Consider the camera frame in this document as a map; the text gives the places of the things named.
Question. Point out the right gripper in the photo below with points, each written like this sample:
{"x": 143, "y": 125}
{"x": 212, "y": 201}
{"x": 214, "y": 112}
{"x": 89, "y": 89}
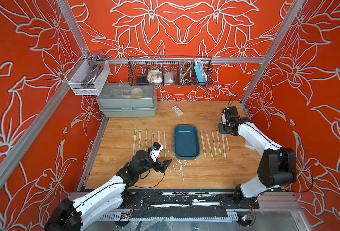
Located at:
{"x": 220, "y": 128}

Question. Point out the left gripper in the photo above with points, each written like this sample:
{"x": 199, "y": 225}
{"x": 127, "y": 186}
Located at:
{"x": 163, "y": 168}

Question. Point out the blue plastic storage box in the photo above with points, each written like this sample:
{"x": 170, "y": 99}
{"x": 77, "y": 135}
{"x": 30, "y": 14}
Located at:
{"x": 186, "y": 142}

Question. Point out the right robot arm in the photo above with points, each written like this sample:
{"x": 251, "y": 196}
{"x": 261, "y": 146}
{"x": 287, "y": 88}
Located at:
{"x": 277, "y": 166}

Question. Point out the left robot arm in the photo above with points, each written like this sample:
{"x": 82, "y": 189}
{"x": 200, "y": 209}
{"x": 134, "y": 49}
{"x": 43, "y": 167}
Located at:
{"x": 79, "y": 214}

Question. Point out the small white labelled box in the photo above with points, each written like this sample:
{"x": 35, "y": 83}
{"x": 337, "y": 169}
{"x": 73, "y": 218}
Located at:
{"x": 177, "y": 110}

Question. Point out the grey lidded storage container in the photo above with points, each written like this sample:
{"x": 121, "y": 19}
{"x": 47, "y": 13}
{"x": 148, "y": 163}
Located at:
{"x": 125, "y": 101}

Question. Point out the white square pad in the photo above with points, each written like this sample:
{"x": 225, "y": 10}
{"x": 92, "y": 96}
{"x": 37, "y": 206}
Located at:
{"x": 249, "y": 145}

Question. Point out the light blue carton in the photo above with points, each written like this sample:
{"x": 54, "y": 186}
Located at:
{"x": 200, "y": 73}

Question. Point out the white crumpled bag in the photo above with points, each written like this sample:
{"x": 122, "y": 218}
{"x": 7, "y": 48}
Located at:
{"x": 154, "y": 77}

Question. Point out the metal tongs in basket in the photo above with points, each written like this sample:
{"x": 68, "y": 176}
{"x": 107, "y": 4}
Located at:
{"x": 95, "y": 69}

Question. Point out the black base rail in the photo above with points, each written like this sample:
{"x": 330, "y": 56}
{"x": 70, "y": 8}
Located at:
{"x": 186, "y": 203}

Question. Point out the black wire wall basket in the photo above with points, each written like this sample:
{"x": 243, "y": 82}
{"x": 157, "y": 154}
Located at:
{"x": 139, "y": 66}

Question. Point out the white wire wall basket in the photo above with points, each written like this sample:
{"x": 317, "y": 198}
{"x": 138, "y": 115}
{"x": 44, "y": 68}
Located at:
{"x": 80, "y": 71}

